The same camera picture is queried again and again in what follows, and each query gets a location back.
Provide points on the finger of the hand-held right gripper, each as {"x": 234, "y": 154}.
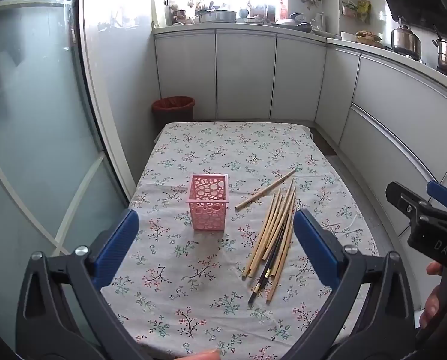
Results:
{"x": 443, "y": 195}
{"x": 403, "y": 197}

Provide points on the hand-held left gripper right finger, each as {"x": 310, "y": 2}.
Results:
{"x": 313, "y": 243}

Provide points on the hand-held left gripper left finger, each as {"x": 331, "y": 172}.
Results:
{"x": 120, "y": 243}

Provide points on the black paintbrush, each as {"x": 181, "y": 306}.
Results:
{"x": 270, "y": 268}

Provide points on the bundle of wooden chopsticks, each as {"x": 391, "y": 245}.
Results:
{"x": 263, "y": 240}

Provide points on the black chopstick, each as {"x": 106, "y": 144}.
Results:
{"x": 259, "y": 288}

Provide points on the light bamboo chopstick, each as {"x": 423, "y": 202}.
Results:
{"x": 264, "y": 190}

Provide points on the pink perforated utensil holder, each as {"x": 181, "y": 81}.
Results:
{"x": 208, "y": 210}

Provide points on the person's right hand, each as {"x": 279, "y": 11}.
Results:
{"x": 429, "y": 311}

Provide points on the person's left hand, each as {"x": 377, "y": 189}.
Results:
{"x": 208, "y": 355}

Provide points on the floral tablecloth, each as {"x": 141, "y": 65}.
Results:
{"x": 208, "y": 150}

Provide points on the trash bin with red bag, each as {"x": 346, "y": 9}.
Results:
{"x": 173, "y": 108}

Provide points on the frosted glass sliding door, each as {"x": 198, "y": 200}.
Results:
{"x": 39, "y": 120}

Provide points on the steel kettle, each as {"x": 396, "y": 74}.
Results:
{"x": 405, "y": 41}

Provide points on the white kitchen cabinets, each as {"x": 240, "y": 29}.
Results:
{"x": 302, "y": 75}

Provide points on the plate of food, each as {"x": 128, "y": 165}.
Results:
{"x": 368, "y": 37}

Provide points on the white bowl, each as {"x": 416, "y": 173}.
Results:
{"x": 348, "y": 36}

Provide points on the yellow green package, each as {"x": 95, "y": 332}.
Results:
{"x": 364, "y": 9}

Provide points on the white jug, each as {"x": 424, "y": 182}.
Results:
{"x": 319, "y": 22}

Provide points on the dark wok with lid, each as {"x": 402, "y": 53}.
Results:
{"x": 294, "y": 24}

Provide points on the red bottle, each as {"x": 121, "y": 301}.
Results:
{"x": 282, "y": 9}

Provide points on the small brown pot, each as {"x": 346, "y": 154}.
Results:
{"x": 179, "y": 15}

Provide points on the white cutting board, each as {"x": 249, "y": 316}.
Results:
{"x": 158, "y": 11}

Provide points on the grey teapot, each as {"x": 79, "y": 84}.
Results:
{"x": 243, "y": 13}

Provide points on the wide steel pot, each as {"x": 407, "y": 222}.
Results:
{"x": 216, "y": 16}

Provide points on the white door frame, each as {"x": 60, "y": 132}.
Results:
{"x": 99, "y": 93}

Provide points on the wall rack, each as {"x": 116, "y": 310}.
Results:
{"x": 349, "y": 9}

